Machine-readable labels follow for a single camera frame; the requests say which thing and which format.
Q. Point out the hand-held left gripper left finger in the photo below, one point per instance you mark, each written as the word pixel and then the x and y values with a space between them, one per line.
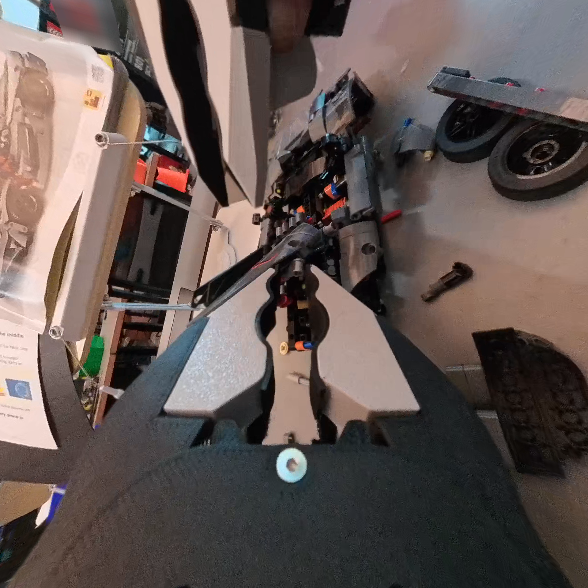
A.
pixel 216 367

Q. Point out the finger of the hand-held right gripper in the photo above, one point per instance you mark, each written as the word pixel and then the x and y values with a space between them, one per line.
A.
pixel 243 92
pixel 160 59

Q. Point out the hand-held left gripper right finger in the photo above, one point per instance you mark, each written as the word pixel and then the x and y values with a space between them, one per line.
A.
pixel 367 367

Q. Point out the lego car chassis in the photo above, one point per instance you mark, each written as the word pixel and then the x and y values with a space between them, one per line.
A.
pixel 358 183

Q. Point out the black lego wheel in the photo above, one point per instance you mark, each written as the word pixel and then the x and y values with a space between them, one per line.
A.
pixel 468 133
pixel 537 160

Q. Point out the black lego fender assembly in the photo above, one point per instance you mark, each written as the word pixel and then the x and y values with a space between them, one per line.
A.
pixel 533 404

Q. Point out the person's right hand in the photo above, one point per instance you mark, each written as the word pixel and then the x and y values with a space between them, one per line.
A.
pixel 287 27

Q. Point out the orange plastic part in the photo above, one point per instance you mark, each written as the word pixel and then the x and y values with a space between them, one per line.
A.
pixel 172 179
pixel 140 170

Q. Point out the green plastic block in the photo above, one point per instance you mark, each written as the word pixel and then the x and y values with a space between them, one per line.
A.
pixel 94 358

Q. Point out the white metal stand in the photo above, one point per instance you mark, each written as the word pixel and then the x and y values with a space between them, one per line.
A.
pixel 225 229

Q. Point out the white printed sheet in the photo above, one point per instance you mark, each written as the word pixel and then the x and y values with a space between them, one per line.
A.
pixel 46 160

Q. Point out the white paper sheet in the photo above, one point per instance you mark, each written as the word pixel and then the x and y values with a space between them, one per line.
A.
pixel 23 390

